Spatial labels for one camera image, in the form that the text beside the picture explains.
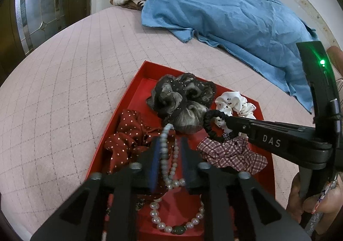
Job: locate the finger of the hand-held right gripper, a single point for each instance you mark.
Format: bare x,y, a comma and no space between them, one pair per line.
238,124
284,144

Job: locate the white printed scrunchie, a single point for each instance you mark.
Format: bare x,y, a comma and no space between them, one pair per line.
235,101

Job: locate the small black scrunchie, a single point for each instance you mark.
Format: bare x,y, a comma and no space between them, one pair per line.
207,123

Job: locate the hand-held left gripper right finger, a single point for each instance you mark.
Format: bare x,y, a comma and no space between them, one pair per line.
185,160

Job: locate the dark grey mesh scrunchie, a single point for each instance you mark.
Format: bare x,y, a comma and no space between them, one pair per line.
185,120

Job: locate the blue cloth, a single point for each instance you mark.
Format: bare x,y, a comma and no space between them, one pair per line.
227,21

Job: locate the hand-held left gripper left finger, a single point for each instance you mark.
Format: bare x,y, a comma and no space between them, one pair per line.
155,166

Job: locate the red plaid scrunchie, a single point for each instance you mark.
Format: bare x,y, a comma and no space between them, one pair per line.
233,155

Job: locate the wooden door with stained glass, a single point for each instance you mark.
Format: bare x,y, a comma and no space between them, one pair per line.
40,2

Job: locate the red tray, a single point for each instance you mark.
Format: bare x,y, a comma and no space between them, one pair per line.
142,91

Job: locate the person's right hand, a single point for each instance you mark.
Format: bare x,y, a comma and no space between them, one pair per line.
294,198

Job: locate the red polka dot scrunchie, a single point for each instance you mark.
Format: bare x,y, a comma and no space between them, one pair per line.
126,136

